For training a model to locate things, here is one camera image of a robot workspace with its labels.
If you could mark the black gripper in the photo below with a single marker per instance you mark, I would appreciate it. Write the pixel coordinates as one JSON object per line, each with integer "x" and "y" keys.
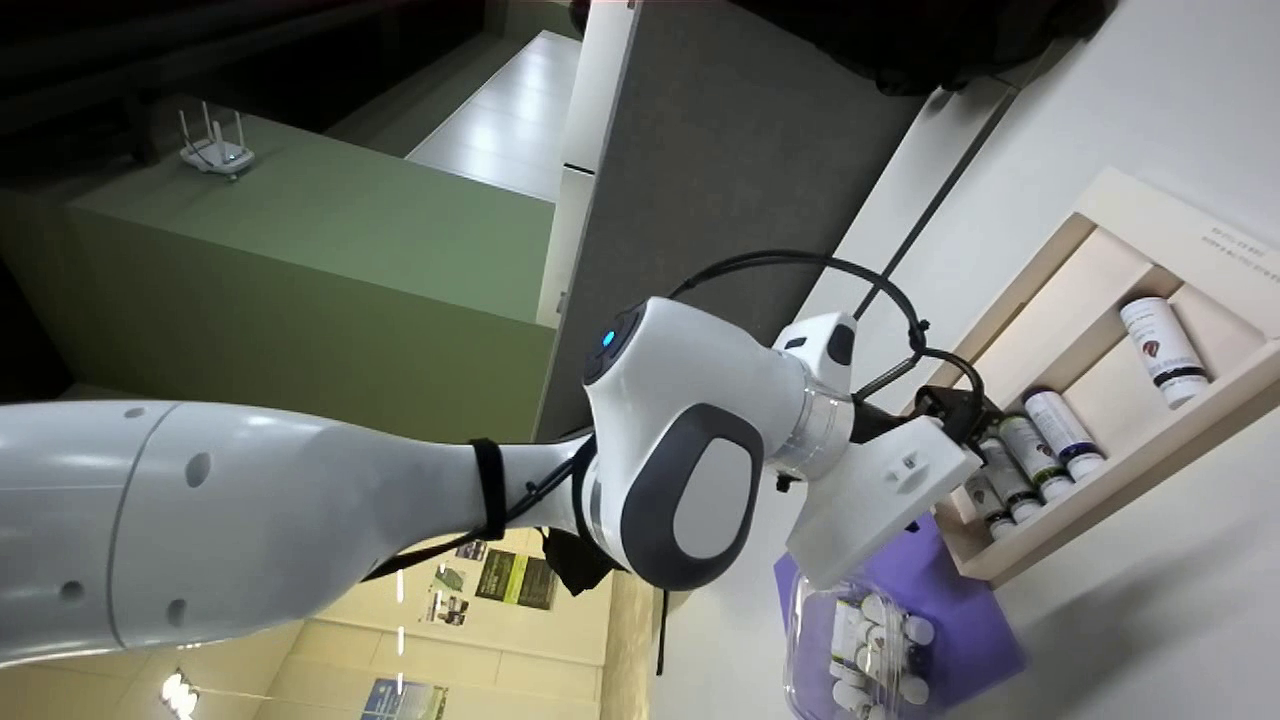
{"x": 956, "y": 411}

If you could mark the white bottle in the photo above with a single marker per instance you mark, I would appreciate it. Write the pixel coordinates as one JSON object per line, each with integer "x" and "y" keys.
{"x": 1165, "y": 351}
{"x": 1064, "y": 433}

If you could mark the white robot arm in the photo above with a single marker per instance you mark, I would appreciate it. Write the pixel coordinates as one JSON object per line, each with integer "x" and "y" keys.
{"x": 181, "y": 521}

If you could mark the white bottle tray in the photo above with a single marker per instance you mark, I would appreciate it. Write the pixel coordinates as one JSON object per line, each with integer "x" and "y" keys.
{"x": 1041, "y": 470}
{"x": 1009, "y": 482}

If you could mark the wooden tray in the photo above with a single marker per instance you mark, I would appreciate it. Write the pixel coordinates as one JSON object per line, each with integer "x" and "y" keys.
{"x": 1057, "y": 327}

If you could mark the purple mat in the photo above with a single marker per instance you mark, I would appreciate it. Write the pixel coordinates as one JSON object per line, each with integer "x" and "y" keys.
{"x": 973, "y": 636}

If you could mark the clear plastic bag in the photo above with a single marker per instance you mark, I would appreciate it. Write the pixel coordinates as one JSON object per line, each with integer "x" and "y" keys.
{"x": 859, "y": 656}

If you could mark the grey desk divider panel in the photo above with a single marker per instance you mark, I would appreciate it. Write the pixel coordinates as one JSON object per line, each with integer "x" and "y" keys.
{"x": 694, "y": 131}

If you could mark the black backpack far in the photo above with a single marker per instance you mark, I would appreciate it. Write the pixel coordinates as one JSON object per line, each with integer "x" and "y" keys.
{"x": 916, "y": 47}

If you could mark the green cabinet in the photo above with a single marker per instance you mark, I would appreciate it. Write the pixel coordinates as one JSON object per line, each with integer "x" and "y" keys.
{"x": 328, "y": 283}

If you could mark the white wifi router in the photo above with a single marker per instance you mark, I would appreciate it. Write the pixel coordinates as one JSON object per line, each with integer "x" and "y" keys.
{"x": 219, "y": 148}

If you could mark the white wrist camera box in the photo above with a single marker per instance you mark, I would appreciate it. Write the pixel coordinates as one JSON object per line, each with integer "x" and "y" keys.
{"x": 872, "y": 495}

